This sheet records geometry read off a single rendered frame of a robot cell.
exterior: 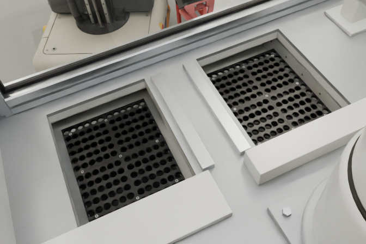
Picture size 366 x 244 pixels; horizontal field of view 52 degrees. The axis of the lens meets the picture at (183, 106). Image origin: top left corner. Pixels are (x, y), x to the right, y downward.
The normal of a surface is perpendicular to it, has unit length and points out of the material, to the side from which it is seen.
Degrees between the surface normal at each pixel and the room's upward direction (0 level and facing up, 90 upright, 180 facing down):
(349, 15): 90
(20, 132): 0
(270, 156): 0
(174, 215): 0
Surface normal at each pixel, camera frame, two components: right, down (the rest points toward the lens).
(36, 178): -0.07, -0.62
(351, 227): -0.97, 0.24
